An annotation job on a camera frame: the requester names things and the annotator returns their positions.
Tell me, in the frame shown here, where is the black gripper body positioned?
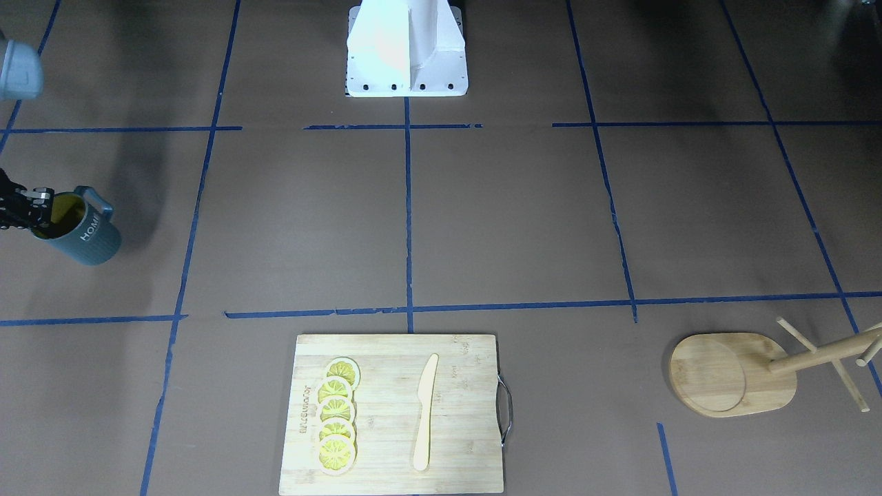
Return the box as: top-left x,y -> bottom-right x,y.
1,169 -> 25,230

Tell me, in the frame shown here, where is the dark teal HOME mug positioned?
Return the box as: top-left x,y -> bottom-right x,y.
31,185 -> 122,266

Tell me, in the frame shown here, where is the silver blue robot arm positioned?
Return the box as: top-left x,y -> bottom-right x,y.
1,35 -> 56,230

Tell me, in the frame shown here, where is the wooden cup storage rack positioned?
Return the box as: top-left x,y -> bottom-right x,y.
668,317 -> 881,418

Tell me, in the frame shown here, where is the yellow plastic knife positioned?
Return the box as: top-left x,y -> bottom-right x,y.
411,353 -> 439,472

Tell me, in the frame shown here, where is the bamboo cutting board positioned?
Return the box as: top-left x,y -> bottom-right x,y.
278,333 -> 505,495

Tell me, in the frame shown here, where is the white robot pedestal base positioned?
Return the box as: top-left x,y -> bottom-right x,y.
345,1 -> 469,98

